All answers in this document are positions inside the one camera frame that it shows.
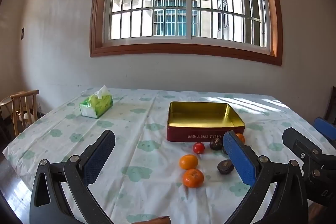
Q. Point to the light wooden chair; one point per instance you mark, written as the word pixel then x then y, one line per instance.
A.
pixel 19 98

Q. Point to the cloud print tablecloth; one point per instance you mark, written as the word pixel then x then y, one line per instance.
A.
pixel 131 134

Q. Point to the red and gold tin box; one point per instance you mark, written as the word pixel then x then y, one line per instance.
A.
pixel 194 134

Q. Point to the red cherry tomato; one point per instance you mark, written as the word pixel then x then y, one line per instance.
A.
pixel 198 148

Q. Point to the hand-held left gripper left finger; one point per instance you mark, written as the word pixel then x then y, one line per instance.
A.
pixel 101 155

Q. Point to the tangerine with brown mark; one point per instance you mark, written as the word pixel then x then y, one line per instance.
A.
pixel 188 161

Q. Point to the orange tangerine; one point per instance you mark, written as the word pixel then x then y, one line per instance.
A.
pixel 241 138
pixel 193 178

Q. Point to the brown framed barred window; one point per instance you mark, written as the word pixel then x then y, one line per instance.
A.
pixel 183 49

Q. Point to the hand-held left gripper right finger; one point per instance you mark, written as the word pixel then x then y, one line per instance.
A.
pixel 240 158

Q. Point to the dark wrinkled passion fruit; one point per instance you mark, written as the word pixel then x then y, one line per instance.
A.
pixel 215 144
pixel 225 166

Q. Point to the dark wall switch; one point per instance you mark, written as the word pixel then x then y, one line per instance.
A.
pixel 22 33

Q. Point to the green tissue pack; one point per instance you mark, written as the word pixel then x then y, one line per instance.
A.
pixel 97 106

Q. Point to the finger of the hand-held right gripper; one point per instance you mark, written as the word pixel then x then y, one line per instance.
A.
pixel 325 128
pixel 299 140

